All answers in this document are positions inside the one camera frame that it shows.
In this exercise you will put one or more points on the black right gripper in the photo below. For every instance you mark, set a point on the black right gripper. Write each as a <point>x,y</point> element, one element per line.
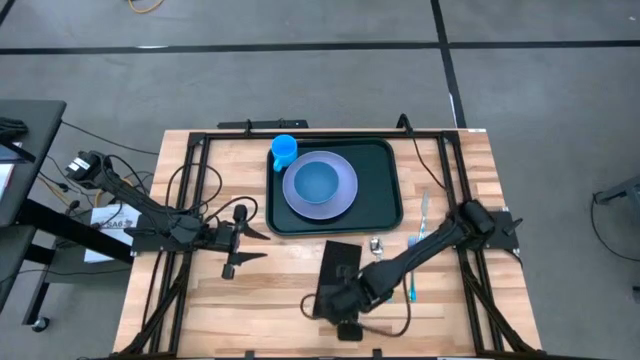
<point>347,305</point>

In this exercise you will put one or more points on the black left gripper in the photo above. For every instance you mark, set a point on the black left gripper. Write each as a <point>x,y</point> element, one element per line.
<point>227,235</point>

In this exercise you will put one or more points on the black cloth napkin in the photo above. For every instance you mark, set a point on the black cloth napkin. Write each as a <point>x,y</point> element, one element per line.
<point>340,255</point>

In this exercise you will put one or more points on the blue plastic bowl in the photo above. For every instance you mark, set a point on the blue plastic bowl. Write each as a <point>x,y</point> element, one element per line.
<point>316,182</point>

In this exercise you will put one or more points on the purple plastic plate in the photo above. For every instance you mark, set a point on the purple plastic plate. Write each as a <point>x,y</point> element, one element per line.
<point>345,200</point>

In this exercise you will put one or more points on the blue plastic mug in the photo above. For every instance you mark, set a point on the blue plastic mug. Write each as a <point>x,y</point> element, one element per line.
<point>284,146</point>

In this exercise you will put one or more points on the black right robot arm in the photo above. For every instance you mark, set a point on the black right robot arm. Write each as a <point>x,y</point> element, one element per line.
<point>425,245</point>

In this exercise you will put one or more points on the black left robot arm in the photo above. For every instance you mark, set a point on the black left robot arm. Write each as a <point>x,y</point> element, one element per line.
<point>150,209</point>

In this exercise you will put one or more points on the black serving tray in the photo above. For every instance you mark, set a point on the black serving tray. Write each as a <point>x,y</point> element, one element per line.
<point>385,220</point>

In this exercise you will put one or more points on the black power strip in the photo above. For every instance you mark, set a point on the black power strip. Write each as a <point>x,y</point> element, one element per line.
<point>265,124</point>

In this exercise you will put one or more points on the white printed paper sheet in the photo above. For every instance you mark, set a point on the white printed paper sheet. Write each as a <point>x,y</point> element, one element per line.
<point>96,216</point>

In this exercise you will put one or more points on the black desk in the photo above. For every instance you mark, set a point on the black desk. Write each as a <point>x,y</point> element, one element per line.
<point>30,150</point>

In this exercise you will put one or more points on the grey stand leg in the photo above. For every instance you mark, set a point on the grey stand leg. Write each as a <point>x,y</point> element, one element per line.
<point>620,189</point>

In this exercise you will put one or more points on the black aluminium table frame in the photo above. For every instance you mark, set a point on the black aluminium table frame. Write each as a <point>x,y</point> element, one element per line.
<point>235,135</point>

